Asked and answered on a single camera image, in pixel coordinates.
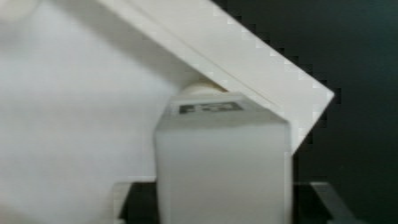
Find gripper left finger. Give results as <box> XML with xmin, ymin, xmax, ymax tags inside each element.
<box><xmin>112</xmin><ymin>181</ymin><xmax>160</xmax><ymax>224</ymax></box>

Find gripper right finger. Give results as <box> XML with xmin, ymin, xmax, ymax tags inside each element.
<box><xmin>293</xmin><ymin>182</ymin><xmax>355</xmax><ymax>224</ymax></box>

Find white table leg with tag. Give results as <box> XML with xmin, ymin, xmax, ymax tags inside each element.
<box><xmin>154</xmin><ymin>82</ymin><xmax>293</xmax><ymax>224</ymax></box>

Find white square table top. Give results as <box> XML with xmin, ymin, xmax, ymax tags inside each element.
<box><xmin>0</xmin><ymin>0</ymin><xmax>209</xmax><ymax>224</ymax></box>

